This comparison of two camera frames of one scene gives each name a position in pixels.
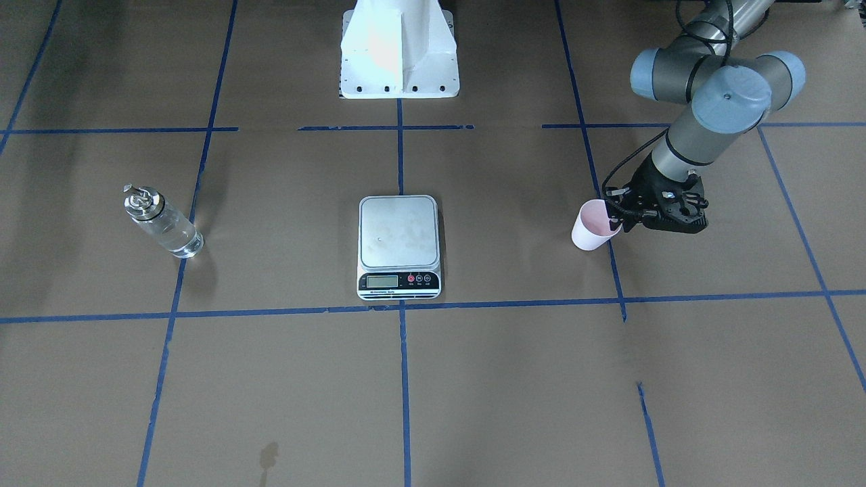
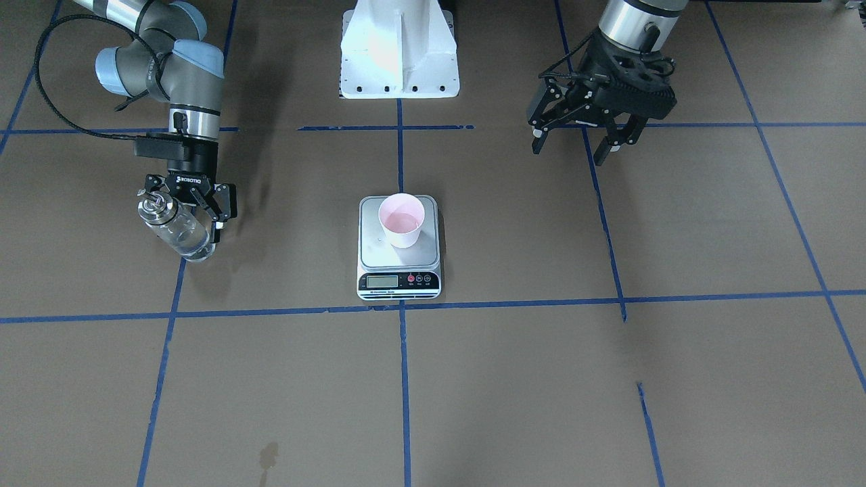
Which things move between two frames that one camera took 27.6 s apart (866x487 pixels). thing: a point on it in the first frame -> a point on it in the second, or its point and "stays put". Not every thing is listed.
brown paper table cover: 217,270 stays put
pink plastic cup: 591,228 -> 402,215
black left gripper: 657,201 -> 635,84
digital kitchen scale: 398,247 stays put
